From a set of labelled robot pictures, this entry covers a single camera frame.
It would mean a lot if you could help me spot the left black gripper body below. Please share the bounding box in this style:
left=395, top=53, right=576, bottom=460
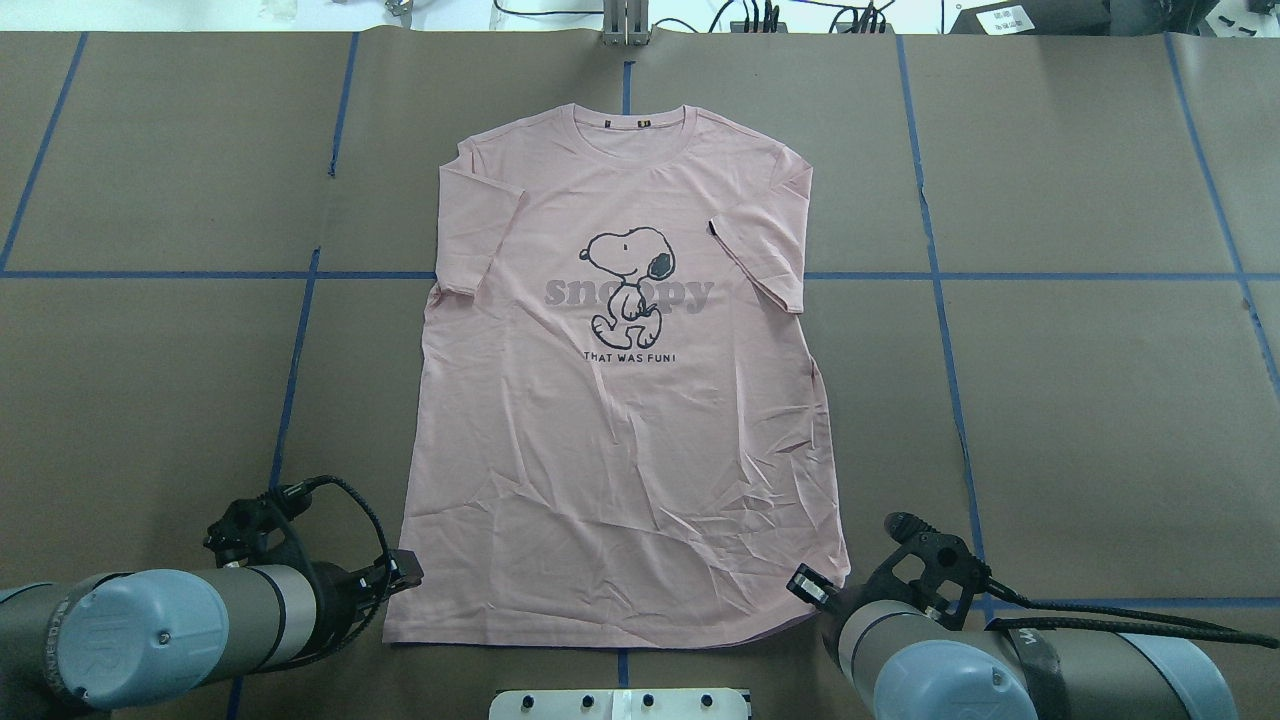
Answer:
left=340, top=550, right=424, bottom=626

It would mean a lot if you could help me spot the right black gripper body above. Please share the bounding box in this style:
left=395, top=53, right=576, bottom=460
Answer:
left=786, top=564, right=851, bottom=616

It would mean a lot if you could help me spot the pink Snoopy t-shirt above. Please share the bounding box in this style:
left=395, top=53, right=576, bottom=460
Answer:
left=383, top=104, right=851, bottom=650

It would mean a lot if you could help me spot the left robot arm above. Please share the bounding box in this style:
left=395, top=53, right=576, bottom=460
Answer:
left=1, top=550, right=424, bottom=719

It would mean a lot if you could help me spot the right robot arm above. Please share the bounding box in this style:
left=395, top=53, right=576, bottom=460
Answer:
left=787, top=565, right=1239, bottom=719

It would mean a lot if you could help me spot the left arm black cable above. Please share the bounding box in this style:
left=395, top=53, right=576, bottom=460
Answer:
left=270, top=475, right=393, bottom=661

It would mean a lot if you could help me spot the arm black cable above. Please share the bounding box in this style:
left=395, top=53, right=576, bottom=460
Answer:
left=270, top=475, right=393, bottom=661
left=986, top=580, right=1280, bottom=651

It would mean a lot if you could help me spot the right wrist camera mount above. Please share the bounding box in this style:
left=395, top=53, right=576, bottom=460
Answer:
left=863, top=512, right=992, bottom=632

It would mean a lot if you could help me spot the white pole base mount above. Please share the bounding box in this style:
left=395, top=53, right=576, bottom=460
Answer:
left=488, top=687, right=754, bottom=719

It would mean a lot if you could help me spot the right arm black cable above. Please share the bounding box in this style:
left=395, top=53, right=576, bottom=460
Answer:
left=986, top=580, right=1280, bottom=651

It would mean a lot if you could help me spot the aluminium frame post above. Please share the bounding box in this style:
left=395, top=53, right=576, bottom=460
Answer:
left=602, top=0, right=652, bottom=47

